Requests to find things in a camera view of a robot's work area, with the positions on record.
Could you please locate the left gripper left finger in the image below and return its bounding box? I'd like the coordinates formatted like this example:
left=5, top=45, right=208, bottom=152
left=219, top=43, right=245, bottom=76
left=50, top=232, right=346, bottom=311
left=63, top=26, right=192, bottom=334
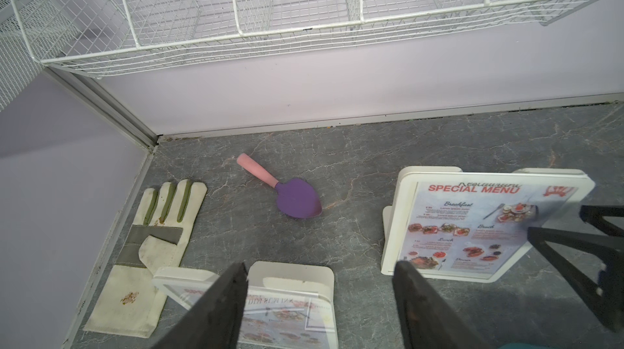
left=154, top=263, right=249, bottom=349

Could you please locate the white menu holder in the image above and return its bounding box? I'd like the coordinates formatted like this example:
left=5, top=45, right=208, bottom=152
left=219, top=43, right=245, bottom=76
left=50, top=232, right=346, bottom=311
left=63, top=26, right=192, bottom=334
left=380, top=166, right=596, bottom=283
left=153, top=260, right=340, bottom=349

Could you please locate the white mesh wall basket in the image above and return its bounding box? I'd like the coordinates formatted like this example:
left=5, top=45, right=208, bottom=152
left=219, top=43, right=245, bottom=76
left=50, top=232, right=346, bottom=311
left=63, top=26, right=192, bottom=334
left=0, top=18, right=43, bottom=110

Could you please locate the restaurant special menu sheet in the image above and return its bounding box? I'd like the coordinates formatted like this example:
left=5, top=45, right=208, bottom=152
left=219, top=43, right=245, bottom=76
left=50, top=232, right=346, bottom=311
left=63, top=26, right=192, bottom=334
left=182, top=287, right=332, bottom=347

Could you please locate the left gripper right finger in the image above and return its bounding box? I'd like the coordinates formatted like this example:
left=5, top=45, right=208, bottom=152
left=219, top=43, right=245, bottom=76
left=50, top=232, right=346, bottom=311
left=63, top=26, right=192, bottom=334
left=392, top=261, right=488, bottom=349

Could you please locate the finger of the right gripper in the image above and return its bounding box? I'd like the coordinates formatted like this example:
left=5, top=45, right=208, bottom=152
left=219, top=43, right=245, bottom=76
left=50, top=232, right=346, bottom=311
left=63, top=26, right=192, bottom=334
left=527, top=205, right=623, bottom=332

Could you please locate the pink purple toy trowel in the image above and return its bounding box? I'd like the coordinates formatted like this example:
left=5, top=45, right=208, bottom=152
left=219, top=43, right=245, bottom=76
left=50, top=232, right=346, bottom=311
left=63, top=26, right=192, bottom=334
left=237, top=154, right=323, bottom=219

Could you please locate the white green work glove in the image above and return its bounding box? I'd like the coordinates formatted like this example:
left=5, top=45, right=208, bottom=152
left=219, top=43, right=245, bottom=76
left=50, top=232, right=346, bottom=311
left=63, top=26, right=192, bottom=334
left=84, top=179, right=207, bottom=339

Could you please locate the teal plastic tray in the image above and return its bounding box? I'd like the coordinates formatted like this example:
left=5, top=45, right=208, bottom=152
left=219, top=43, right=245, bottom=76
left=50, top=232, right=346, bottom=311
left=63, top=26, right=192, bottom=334
left=498, top=342, right=552, bottom=349

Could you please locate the white wire wall rack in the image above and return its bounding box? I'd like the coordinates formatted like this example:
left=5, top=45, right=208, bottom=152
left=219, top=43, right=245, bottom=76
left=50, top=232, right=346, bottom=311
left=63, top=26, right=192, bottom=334
left=1, top=0, right=598, bottom=78

